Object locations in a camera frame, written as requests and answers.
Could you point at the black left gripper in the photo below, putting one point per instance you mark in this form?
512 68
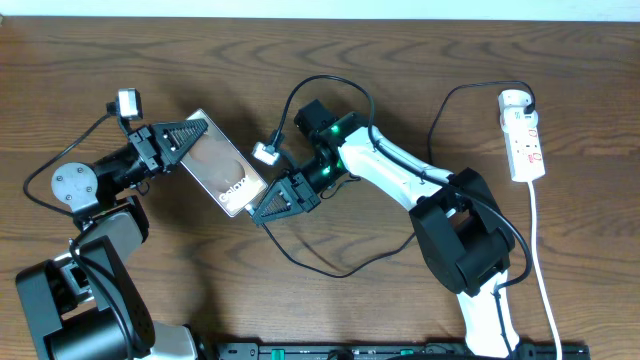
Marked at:
148 150

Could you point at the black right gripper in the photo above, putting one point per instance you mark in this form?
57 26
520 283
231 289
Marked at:
295 194

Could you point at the bronze Galaxy smartphone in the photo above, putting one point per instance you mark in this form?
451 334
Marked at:
224 173

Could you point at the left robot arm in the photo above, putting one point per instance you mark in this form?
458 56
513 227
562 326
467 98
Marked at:
83 304

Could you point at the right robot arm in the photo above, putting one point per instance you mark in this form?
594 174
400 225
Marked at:
461 233

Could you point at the white USB charger plug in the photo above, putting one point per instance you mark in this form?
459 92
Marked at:
517 98

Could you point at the white power strip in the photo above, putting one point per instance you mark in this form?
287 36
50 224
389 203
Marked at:
524 152

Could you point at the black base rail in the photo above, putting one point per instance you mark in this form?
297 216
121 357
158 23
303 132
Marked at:
372 351

